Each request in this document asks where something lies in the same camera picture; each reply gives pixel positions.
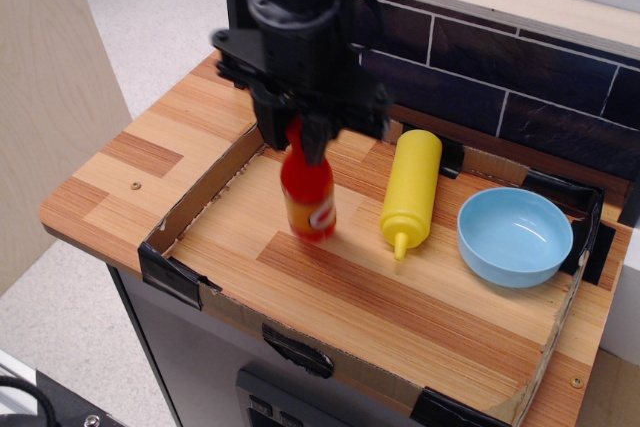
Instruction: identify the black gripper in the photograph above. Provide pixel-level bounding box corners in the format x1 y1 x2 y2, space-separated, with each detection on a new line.
212 0 391 166

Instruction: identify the red hot sauce bottle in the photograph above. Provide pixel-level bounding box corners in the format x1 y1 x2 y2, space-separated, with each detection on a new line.
280 118 337 242

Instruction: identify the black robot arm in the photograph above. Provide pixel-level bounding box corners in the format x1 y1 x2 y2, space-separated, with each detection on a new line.
212 0 392 165

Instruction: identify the yellow mustard squeeze bottle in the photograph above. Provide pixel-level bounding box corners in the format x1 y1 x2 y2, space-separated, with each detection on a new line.
380 129 443 261

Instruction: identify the cardboard fence with black tape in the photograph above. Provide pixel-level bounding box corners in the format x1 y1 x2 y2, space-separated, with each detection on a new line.
139 128 615 426

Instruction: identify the light wooden panel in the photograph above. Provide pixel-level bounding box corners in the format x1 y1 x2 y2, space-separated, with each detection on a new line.
1 0 131 291

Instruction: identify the light blue bowl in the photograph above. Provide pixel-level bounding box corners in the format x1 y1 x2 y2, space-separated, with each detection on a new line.
457 187 574 288

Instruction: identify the grey oven control panel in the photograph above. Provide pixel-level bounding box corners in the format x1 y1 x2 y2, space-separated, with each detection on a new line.
236 369 347 427

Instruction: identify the dark tile backsplash panel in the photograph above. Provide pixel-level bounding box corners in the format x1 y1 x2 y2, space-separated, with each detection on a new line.
222 0 640 228

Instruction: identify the black base with screw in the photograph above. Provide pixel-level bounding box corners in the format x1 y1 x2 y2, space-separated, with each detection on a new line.
1 371 124 427

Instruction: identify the black cable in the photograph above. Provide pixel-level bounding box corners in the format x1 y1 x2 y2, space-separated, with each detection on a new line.
344 0 389 53

